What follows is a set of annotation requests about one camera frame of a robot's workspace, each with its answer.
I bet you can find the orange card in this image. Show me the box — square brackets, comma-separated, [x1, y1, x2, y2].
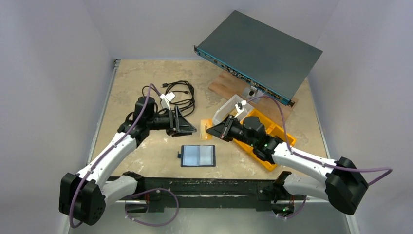
[200, 119, 213, 140]

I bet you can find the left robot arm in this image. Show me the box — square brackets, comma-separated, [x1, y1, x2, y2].
[58, 96, 197, 228]

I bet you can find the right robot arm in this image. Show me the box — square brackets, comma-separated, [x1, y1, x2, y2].
[206, 115, 369, 215]

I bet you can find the white plastic bin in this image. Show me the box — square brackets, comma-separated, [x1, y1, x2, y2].
[212, 95, 254, 122]

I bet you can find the yellow plastic bin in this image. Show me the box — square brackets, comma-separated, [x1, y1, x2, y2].
[234, 109, 297, 172]

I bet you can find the wooden board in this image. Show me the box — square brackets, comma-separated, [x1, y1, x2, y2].
[208, 71, 302, 126]

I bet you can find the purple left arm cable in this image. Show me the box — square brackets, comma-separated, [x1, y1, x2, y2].
[68, 83, 164, 229]

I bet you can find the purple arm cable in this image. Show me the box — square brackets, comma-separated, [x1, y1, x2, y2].
[68, 83, 164, 229]
[237, 95, 394, 186]

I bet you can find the black coiled cable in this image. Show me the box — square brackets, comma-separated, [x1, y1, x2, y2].
[141, 80, 196, 117]

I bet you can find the metal stand bracket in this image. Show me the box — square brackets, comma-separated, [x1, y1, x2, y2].
[243, 86, 264, 104]

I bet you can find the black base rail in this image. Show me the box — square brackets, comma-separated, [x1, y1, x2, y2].
[122, 175, 304, 214]

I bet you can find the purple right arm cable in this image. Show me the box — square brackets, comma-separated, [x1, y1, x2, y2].
[237, 95, 394, 186]

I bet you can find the blue network switch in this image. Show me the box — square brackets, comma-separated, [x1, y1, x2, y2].
[194, 10, 323, 107]

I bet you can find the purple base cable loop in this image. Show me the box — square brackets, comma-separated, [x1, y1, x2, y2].
[124, 188, 180, 227]

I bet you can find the aluminium table frame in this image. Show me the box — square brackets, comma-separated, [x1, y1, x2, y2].
[70, 59, 359, 234]

